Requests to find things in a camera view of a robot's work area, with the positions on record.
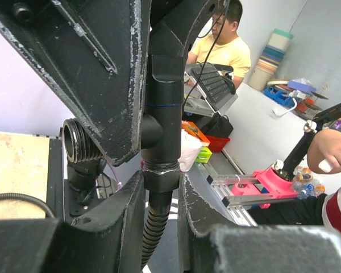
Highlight black angle valve fitting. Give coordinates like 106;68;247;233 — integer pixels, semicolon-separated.
63;55;185;172

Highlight stacked plastic containers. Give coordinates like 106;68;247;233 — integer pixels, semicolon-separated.
248;28;294;91

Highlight green box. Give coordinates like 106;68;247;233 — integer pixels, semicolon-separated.
195;146;213;163

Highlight aluminium rail frame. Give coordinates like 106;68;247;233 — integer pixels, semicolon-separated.
188;152;290;226

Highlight pink plastic fixture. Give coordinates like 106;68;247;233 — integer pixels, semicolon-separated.
231;168;298;201

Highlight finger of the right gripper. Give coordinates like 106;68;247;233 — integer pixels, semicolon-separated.
148;0;228;58
0;1;151;166

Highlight black keyboard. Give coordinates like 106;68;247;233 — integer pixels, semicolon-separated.
185;63;238;114

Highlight red basket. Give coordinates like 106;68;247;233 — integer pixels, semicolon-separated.
207;136;230;153

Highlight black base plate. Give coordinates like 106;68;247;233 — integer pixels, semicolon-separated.
45;127;120;225

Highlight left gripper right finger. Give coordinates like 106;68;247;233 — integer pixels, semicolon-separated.
178;175;341;272

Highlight person in yellow shirt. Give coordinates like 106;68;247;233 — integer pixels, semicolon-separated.
186;1;251;88

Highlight black shower hose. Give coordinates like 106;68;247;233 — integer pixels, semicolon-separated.
0;166;180;271

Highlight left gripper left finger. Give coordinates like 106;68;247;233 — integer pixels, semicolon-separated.
0;171;145;272

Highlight toilet paper roll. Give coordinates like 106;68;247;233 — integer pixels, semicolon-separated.
178;129;202;172

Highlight orange book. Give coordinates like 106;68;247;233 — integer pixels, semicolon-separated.
182;121;210;147

